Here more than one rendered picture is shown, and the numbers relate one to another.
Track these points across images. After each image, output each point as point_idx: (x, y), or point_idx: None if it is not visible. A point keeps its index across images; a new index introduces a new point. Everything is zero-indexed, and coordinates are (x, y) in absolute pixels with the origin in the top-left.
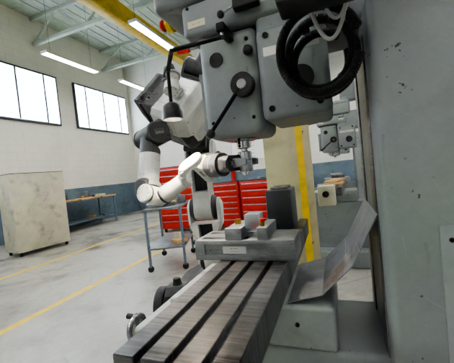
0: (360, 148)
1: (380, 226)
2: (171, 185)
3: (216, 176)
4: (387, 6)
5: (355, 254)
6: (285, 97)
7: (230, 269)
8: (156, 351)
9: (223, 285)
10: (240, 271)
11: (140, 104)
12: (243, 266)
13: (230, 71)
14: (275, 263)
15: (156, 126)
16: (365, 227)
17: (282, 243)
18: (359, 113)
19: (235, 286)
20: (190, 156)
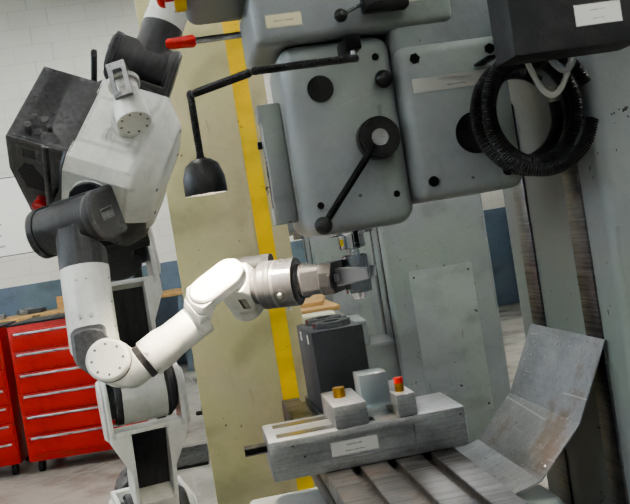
0: (523, 238)
1: (610, 357)
2: (173, 335)
3: (286, 305)
4: (609, 57)
5: (576, 407)
6: (453, 163)
7: (373, 476)
8: None
9: (405, 494)
10: (398, 475)
11: (48, 149)
12: (390, 469)
13: (349, 112)
14: (438, 453)
15: (101, 201)
16: (580, 364)
17: (444, 415)
18: (523, 181)
19: (428, 490)
20: (214, 268)
